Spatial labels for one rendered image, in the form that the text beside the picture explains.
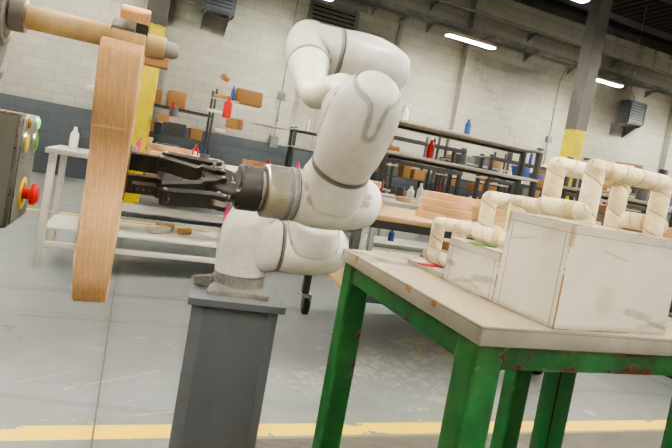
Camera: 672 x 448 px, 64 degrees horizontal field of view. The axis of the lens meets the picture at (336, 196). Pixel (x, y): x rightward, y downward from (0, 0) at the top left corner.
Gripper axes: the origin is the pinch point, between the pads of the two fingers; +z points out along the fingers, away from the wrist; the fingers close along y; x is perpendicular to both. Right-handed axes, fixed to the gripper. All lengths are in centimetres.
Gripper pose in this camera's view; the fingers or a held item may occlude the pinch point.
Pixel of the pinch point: (129, 171)
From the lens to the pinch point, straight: 86.9
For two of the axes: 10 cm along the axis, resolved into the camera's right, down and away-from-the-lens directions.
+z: -9.2, -1.4, -3.6
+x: 2.9, -8.7, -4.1
